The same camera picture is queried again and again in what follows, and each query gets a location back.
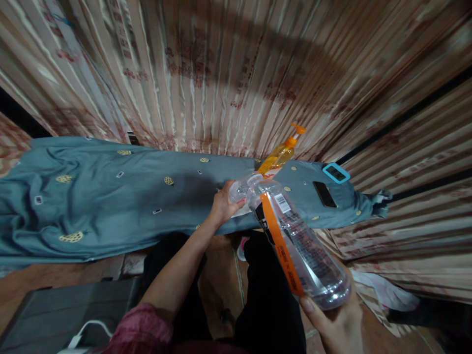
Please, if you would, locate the person's right hand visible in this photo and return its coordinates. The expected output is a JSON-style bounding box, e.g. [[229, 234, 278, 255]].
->
[[299, 284, 365, 354]]

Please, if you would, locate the person's left hand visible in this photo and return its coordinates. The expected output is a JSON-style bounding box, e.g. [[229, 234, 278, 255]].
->
[[211, 179, 247, 226]]

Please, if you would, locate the small clear plastic bottle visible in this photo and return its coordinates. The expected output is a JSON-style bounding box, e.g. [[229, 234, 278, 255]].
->
[[228, 172, 265, 204]]

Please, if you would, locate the large clear orange-label bottle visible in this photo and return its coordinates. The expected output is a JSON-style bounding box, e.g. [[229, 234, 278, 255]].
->
[[247, 178, 352, 311]]

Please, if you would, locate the white paper sheet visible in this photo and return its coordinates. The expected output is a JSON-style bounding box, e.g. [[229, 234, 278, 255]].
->
[[229, 206, 256, 223]]

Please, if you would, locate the pink shoe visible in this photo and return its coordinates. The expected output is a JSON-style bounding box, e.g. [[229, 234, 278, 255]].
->
[[236, 236, 252, 262]]

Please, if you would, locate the white plastic bag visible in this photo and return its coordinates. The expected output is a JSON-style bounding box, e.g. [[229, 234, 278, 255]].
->
[[349, 268, 421, 319]]

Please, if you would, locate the orange pump bottle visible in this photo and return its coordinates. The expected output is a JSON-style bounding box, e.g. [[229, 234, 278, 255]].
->
[[257, 122, 306, 178]]

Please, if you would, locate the black smartphone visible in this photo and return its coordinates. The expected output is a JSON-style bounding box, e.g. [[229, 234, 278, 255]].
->
[[312, 180, 338, 209]]

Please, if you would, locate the teal pineapple print cloth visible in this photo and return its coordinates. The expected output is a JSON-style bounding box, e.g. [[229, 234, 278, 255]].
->
[[0, 136, 394, 267]]

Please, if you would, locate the blue digital clock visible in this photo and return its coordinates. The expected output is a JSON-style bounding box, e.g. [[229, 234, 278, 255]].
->
[[322, 162, 351, 184]]

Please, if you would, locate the striped beige curtain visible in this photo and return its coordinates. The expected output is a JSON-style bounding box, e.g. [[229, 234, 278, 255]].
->
[[0, 0, 472, 309]]

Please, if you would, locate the black box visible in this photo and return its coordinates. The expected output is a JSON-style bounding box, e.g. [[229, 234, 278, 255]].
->
[[0, 275, 144, 354]]

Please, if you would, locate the white charger with cable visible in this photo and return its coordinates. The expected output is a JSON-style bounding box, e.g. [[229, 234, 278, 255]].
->
[[65, 320, 114, 354]]

